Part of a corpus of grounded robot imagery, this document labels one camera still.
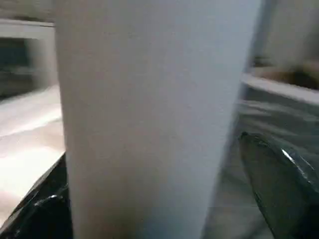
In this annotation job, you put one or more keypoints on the black work mat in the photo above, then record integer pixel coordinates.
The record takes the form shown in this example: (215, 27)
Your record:
(274, 119)

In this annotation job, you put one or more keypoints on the white plastic table leg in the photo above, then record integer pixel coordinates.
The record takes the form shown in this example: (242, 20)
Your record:
(149, 112)

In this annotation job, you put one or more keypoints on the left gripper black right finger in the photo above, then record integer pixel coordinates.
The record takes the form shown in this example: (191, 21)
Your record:
(286, 199)

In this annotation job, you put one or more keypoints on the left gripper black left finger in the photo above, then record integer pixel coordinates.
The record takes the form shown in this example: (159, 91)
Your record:
(37, 214)

